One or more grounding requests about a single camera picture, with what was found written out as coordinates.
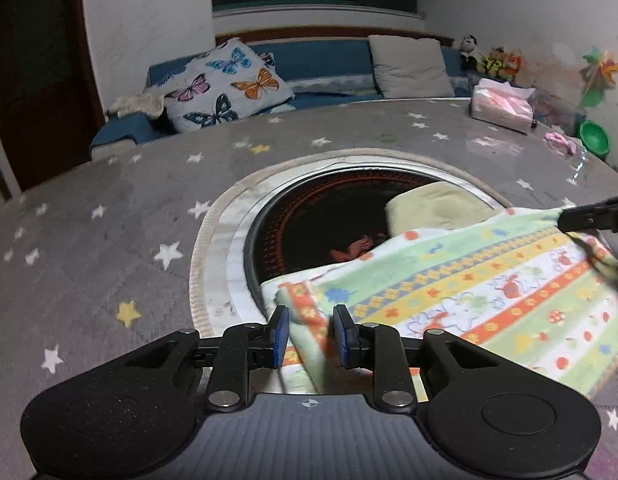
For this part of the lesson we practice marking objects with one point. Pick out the cream crumpled cloth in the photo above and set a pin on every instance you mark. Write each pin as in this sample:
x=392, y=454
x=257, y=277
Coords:
x=150, y=104

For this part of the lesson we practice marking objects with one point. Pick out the pink tissue pack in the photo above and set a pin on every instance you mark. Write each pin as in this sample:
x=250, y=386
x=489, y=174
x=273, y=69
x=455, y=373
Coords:
x=501, y=104

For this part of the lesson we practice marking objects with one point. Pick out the green plastic bowl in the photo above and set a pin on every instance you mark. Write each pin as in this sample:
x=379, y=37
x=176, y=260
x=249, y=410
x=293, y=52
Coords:
x=595, y=139

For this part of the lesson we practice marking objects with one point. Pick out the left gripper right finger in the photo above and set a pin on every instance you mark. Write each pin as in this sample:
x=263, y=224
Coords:
x=468, y=413

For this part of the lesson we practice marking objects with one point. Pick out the blue corner sofa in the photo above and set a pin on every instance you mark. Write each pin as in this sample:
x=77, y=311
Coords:
x=320, y=71

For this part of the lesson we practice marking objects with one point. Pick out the colourful patterned children's garment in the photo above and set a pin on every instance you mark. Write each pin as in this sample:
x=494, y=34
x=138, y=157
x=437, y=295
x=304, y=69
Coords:
x=506, y=280

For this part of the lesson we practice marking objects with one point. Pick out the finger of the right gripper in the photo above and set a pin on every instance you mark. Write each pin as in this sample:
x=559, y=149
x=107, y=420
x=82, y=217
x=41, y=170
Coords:
x=602, y=216

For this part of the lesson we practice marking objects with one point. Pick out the yellow orange plush toys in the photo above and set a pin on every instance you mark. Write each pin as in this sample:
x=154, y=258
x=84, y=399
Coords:
x=501, y=65

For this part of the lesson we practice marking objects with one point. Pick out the colourful pinwheel toy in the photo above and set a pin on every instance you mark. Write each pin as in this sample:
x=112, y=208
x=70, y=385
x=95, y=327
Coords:
x=598, y=77

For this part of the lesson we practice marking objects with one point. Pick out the butterfly print pillow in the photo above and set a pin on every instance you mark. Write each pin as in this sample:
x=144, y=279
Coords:
x=225, y=84

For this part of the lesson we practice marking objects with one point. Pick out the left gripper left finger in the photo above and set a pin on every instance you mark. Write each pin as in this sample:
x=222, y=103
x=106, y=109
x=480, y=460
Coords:
x=132, y=415

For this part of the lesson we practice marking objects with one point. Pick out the pink hair scrunchie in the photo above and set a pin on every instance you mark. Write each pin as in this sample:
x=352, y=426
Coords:
x=560, y=144

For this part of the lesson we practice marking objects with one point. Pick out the grey plain pillow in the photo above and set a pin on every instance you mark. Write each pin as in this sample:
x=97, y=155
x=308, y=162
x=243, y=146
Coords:
x=407, y=68

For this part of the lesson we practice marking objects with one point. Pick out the panda plush toy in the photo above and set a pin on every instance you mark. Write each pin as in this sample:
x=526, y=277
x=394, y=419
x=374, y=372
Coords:
x=472, y=60

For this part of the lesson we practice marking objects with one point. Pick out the clear plastic storage box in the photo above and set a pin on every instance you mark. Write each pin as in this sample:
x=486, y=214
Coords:
x=556, y=112

